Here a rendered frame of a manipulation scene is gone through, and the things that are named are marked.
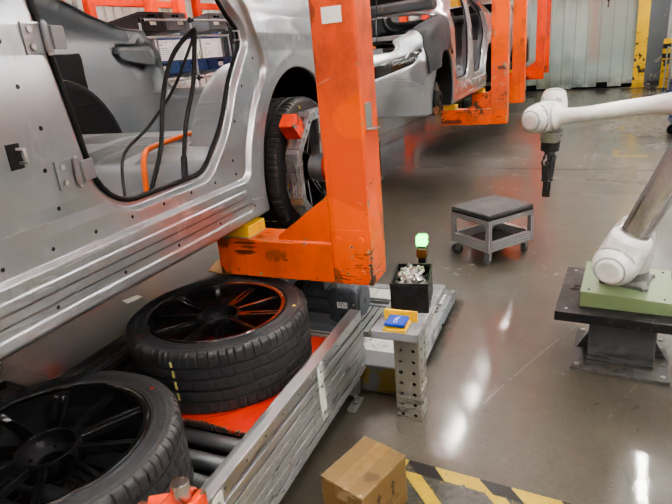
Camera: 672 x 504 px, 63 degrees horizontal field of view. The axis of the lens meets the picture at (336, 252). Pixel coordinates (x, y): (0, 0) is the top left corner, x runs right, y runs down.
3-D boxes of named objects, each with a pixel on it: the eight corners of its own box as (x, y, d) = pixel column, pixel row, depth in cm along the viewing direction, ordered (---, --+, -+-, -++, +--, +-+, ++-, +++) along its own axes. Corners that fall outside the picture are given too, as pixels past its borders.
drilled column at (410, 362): (404, 402, 223) (399, 309, 209) (428, 406, 219) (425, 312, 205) (397, 417, 215) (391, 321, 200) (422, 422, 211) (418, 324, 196)
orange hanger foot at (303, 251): (242, 259, 247) (230, 184, 235) (350, 267, 226) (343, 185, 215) (221, 274, 232) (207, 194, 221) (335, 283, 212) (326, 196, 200)
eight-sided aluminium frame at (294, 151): (339, 206, 297) (330, 102, 279) (350, 206, 295) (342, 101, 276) (294, 238, 251) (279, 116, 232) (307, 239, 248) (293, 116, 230)
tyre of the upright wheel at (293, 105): (215, 120, 233) (248, 256, 263) (263, 118, 224) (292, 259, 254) (284, 84, 286) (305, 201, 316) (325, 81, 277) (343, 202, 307)
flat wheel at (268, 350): (177, 325, 247) (167, 277, 239) (322, 320, 239) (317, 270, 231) (104, 418, 185) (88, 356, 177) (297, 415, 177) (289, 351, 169)
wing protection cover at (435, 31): (424, 71, 558) (422, 16, 541) (454, 68, 546) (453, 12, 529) (405, 75, 498) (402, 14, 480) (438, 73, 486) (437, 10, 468)
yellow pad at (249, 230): (239, 227, 239) (237, 216, 238) (266, 228, 234) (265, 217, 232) (221, 237, 227) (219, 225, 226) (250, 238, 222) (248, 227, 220)
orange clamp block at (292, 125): (290, 126, 244) (281, 113, 236) (306, 126, 240) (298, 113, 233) (286, 139, 241) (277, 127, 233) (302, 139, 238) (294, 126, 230)
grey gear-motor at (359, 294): (295, 328, 275) (287, 263, 263) (375, 338, 259) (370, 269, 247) (278, 346, 260) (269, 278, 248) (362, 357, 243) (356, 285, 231)
